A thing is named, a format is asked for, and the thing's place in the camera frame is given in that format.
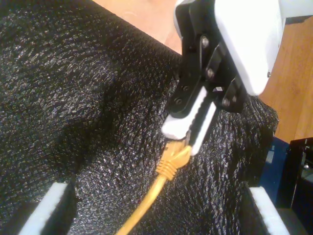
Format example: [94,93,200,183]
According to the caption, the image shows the yellow network cable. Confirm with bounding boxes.
[117,141,193,235]

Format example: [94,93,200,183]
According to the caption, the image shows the black rack shelf tray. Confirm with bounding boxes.
[288,137,313,211]

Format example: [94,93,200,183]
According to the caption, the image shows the black textured mat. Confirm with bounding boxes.
[0,0,279,235]

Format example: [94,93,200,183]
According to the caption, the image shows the blue rack base plate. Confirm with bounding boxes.
[263,136,293,209]

